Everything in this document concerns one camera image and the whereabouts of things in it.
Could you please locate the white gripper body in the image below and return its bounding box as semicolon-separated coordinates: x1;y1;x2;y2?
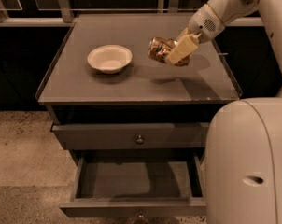
188;4;225;43

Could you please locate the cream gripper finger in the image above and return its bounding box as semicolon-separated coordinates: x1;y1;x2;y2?
165;34;201;65
176;28;190;42

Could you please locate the crushed orange can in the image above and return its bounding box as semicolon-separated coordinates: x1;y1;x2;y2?
148;37;190;67

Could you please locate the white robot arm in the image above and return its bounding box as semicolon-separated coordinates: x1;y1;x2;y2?
165;0;282;224

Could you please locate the grey drawer cabinet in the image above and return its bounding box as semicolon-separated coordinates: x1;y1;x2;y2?
35;12;244;166

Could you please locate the grey top drawer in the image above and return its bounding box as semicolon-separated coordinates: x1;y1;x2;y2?
52;123;208;150

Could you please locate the round top drawer knob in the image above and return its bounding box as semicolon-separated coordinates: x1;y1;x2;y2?
135;135;144;145

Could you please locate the open grey middle drawer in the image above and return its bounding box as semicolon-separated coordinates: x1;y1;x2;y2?
60;148;206;217

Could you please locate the white paper bowl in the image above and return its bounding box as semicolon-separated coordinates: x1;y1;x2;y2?
87;45;133;74

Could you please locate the metal railing frame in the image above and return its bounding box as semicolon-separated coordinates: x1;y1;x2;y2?
0;0;266;28

